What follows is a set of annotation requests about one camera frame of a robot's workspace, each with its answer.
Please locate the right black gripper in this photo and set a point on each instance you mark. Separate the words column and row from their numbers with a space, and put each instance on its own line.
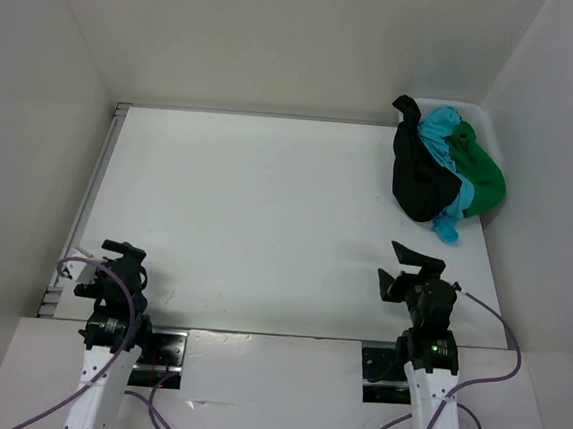
column 429, row 265

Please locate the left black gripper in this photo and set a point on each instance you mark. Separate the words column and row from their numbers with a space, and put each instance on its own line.
column 94, row 290

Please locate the black t-shirt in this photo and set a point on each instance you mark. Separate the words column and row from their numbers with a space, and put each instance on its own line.
column 421, row 186

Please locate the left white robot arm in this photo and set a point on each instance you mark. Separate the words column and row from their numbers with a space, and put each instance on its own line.
column 115, row 335

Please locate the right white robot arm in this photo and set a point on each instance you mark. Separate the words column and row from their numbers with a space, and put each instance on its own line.
column 427, row 350

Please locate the green t-shirt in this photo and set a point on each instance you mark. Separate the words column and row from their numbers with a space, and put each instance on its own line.
column 474, row 164

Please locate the light blue t-shirt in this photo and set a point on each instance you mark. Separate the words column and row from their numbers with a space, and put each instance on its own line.
column 433, row 131

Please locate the white plastic basket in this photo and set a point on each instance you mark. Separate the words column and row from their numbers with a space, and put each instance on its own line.
column 470, row 114

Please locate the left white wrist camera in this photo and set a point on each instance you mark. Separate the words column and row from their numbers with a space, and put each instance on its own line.
column 80, row 269

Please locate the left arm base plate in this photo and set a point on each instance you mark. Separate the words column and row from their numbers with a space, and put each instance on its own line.
column 162, row 357

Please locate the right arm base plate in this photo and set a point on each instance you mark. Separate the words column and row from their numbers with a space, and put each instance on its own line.
column 383, row 377

